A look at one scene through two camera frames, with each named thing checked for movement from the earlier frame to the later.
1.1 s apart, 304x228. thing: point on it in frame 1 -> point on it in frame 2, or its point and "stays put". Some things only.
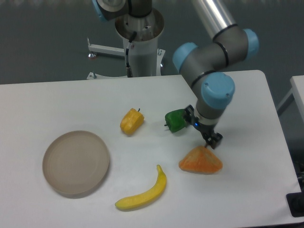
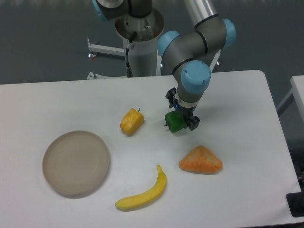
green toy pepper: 175,120 stays put
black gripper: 190,117 -> 191,120
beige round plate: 76,163 stays put
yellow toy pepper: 132,121 stays put
